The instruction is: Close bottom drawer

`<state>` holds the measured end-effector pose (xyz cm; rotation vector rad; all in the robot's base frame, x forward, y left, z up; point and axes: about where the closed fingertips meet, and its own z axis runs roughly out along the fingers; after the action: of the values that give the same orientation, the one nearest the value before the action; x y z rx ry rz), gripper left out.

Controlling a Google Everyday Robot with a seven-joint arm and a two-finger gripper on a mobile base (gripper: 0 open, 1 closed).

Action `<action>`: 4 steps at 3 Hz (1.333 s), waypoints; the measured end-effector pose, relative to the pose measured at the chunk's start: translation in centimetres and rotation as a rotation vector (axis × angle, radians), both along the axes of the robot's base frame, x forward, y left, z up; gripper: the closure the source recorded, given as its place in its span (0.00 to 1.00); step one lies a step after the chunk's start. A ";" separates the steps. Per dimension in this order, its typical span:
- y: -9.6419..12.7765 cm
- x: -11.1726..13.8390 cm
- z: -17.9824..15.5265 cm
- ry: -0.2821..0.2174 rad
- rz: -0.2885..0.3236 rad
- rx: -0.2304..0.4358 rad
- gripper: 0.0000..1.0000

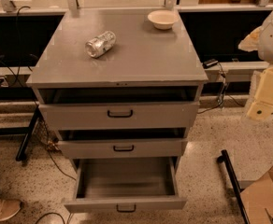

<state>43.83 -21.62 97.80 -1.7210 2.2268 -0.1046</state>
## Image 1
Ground black cable at left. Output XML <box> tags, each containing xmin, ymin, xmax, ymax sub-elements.
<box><xmin>0</xmin><ymin>6</ymin><xmax>39</xmax><ymax>89</ymax></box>

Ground cardboard box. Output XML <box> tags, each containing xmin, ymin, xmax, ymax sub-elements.
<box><xmin>240</xmin><ymin>166</ymin><xmax>273</xmax><ymax>224</ymax></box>

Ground grey drawer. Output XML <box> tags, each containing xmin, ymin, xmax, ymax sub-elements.
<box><xmin>39</xmin><ymin>102</ymin><xmax>198</xmax><ymax>130</ymax></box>
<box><xmin>65</xmin><ymin>157</ymin><xmax>186</xmax><ymax>213</ymax></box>
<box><xmin>58</xmin><ymin>139</ymin><xmax>187</xmax><ymax>159</ymax></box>

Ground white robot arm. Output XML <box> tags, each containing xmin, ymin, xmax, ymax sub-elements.
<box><xmin>238</xmin><ymin>10</ymin><xmax>273</xmax><ymax>120</ymax></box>

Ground silver soda can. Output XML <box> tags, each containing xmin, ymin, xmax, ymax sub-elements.
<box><xmin>85</xmin><ymin>31</ymin><xmax>116</xmax><ymax>58</ymax></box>

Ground black power adapter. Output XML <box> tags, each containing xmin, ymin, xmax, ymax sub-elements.
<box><xmin>202</xmin><ymin>59</ymin><xmax>218</xmax><ymax>69</ymax></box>

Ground grey drawer cabinet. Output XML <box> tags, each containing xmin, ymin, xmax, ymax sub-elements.
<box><xmin>26</xmin><ymin>7</ymin><xmax>209</xmax><ymax>173</ymax></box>

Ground grey bottom drawer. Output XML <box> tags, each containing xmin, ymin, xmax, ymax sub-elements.
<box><xmin>65</xmin><ymin>157</ymin><xmax>186</xmax><ymax>213</ymax></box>

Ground white paper bowl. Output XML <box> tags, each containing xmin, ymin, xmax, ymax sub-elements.
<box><xmin>148</xmin><ymin>10</ymin><xmax>179</xmax><ymax>30</ymax></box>

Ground grey middle drawer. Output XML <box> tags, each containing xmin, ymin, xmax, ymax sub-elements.
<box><xmin>58</xmin><ymin>139</ymin><xmax>187</xmax><ymax>159</ymax></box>

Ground grey top drawer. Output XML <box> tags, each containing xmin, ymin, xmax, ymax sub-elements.
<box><xmin>39</xmin><ymin>102</ymin><xmax>198</xmax><ymax>130</ymax></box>

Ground tan sneaker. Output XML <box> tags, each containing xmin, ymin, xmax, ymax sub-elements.
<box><xmin>0</xmin><ymin>198</ymin><xmax>22</xmax><ymax>221</ymax></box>

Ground black floor cable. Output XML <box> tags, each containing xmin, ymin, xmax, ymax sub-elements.
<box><xmin>197</xmin><ymin>93</ymin><xmax>273</xmax><ymax>116</ymax></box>

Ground black metal stand leg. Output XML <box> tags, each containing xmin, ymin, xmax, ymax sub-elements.
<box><xmin>217</xmin><ymin>149</ymin><xmax>251</xmax><ymax>224</ymax></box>

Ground black table leg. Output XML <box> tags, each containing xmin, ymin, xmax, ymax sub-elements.
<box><xmin>16</xmin><ymin>108</ymin><xmax>39</xmax><ymax>161</ymax></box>

